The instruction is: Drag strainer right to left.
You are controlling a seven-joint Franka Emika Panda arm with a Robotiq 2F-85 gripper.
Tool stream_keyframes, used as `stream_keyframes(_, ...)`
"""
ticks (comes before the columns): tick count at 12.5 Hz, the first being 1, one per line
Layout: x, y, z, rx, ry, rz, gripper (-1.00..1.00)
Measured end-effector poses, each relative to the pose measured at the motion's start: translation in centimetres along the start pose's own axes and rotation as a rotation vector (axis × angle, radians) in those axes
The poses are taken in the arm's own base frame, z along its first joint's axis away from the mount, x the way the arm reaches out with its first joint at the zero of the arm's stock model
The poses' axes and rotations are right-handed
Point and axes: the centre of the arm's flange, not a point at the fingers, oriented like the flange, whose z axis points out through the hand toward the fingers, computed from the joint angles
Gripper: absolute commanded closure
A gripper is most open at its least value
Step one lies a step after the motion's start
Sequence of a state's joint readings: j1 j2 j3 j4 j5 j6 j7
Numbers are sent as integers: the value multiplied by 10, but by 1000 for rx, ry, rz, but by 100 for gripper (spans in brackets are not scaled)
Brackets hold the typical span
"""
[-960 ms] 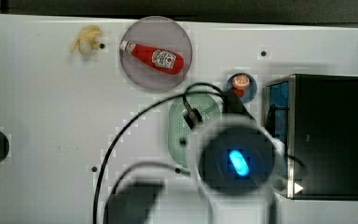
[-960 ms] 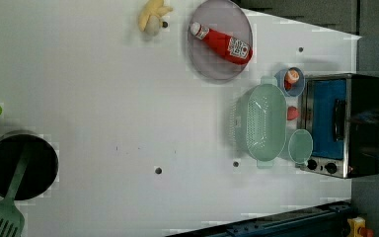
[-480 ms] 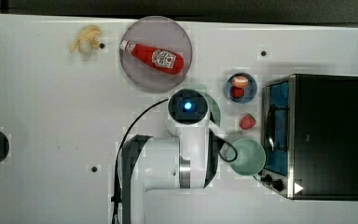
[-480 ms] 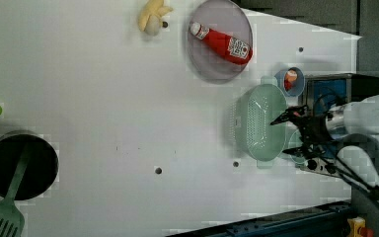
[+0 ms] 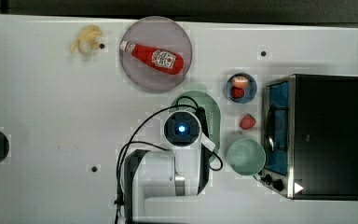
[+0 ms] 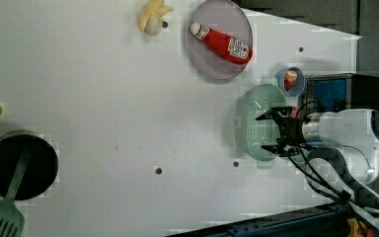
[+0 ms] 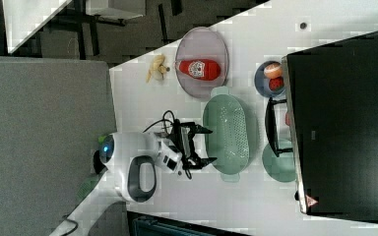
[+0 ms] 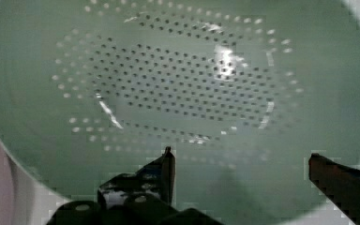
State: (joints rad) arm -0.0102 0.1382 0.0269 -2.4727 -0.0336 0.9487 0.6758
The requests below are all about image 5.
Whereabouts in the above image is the round grey plate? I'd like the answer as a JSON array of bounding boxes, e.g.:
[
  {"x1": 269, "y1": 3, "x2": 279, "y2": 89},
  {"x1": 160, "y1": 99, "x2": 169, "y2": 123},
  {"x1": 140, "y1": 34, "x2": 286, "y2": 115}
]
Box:
[{"x1": 119, "y1": 16, "x2": 192, "y2": 92}]

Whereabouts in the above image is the mint green cup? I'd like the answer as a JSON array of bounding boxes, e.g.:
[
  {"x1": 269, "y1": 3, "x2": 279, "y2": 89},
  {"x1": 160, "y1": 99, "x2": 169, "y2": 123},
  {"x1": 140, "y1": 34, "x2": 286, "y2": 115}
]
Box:
[{"x1": 227, "y1": 138, "x2": 266, "y2": 175}]

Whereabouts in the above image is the peeled toy banana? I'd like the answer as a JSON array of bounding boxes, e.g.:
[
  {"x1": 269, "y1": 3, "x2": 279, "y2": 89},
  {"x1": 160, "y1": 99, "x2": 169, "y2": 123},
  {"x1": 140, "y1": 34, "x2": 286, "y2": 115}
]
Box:
[{"x1": 70, "y1": 25, "x2": 102, "y2": 55}]

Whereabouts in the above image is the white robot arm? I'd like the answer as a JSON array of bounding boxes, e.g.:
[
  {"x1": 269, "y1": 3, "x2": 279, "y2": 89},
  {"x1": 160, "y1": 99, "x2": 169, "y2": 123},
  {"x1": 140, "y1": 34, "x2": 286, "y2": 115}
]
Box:
[{"x1": 115, "y1": 107, "x2": 215, "y2": 224}]

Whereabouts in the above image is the red ketchup bottle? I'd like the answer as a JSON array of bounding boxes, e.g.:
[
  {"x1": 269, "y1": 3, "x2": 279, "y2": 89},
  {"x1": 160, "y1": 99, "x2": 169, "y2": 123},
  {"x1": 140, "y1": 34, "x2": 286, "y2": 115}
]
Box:
[{"x1": 119, "y1": 40, "x2": 185, "y2": 76}]

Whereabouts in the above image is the toy strawberry on table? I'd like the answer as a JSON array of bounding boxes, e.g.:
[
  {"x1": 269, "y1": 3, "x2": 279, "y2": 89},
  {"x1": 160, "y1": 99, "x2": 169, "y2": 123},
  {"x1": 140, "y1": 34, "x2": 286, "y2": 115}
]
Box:
[{"x1": 240, "y1": 114, "x2": 256, "y2": 130}]

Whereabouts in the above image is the toy food in bowl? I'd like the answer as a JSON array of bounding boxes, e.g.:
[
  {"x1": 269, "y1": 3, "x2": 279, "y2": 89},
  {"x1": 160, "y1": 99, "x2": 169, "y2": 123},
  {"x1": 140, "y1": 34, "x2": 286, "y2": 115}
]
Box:
[{"x1": 230, "y1": 76, "x2": 249, "y2": 99}]

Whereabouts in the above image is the small blue bowl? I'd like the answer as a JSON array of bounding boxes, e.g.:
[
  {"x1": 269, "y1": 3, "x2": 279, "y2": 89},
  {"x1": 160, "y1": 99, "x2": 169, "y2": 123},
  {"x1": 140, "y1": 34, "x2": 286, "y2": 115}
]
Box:
[{"x1": 224, "y1": 73, "x2": 257, "y2": 104}]

